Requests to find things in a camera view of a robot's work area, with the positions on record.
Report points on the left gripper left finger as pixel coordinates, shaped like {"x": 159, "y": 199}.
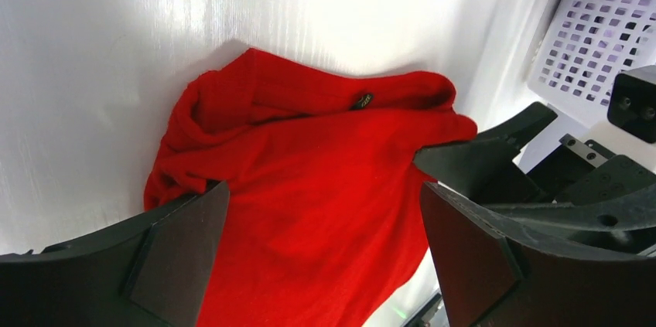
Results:
{"x": 150, "y": 270}

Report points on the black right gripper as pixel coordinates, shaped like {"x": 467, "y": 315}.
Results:
{"x": 581, "y": 191}

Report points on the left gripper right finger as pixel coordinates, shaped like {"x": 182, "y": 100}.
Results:
{"x": 494, "y": 271}

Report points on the red t-shirt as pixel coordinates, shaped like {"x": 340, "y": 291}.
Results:
{"x": 324, "y": 222}

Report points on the white plastic laundry basket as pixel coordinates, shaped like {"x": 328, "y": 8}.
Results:
{"x": 587, "y": 44}

